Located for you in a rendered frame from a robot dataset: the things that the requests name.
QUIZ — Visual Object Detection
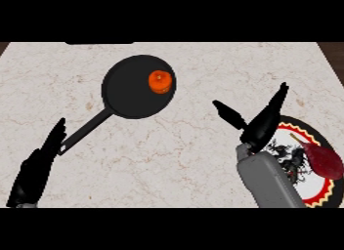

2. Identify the black frying pan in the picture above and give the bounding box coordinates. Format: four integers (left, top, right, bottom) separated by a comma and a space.
58, 54, 177, 156

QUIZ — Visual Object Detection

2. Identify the black-rimmed patterned plate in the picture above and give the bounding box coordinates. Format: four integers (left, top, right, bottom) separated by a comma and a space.
259, 114, 344, 209

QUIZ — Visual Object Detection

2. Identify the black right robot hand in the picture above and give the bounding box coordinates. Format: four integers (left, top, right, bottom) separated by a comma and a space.
210, 81, 290, 154

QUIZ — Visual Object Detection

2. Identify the dark red squash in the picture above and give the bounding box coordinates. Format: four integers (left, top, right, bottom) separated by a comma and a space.
288, 132, 344, 181

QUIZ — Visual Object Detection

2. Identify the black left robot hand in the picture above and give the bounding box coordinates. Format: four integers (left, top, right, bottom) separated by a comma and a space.
4, 117, 68, 209

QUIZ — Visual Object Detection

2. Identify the orange round fruit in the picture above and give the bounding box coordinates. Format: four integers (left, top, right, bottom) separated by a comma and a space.
146, 69, 174, 95

